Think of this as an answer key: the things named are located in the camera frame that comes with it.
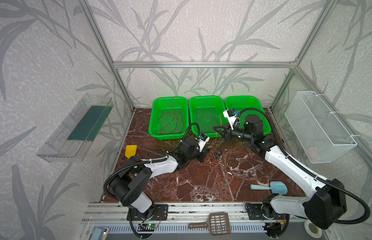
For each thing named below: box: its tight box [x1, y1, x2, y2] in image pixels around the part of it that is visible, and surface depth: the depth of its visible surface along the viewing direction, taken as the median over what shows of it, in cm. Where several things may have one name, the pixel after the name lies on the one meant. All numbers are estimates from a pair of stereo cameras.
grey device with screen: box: [90, 227, 110, 240], surface depth 67 cm
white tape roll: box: [304, 219, 323, 239], surface depth 69 cm
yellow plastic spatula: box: [125, 145, 138, 159], surface depth 98 cm
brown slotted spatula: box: [188, 212, 231, 235], surface depth 72 cm
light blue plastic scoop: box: [250, 181, 288, 195], surface depth 82 cm
